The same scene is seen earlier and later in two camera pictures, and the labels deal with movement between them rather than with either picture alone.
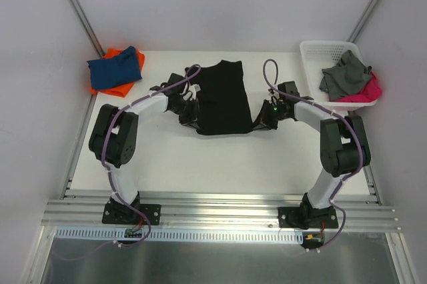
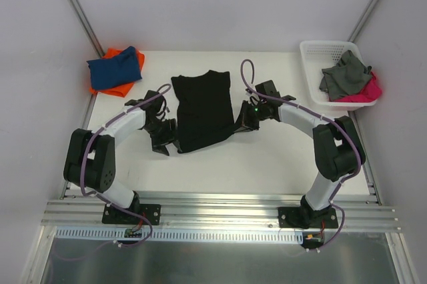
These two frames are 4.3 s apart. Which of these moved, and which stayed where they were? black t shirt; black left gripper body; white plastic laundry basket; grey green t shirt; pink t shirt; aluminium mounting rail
Moved: black t shirt; black left gripper body
Stayed: grey green t shirt; pink t shirt; aluminium mounting rail; white plastic laundry basket
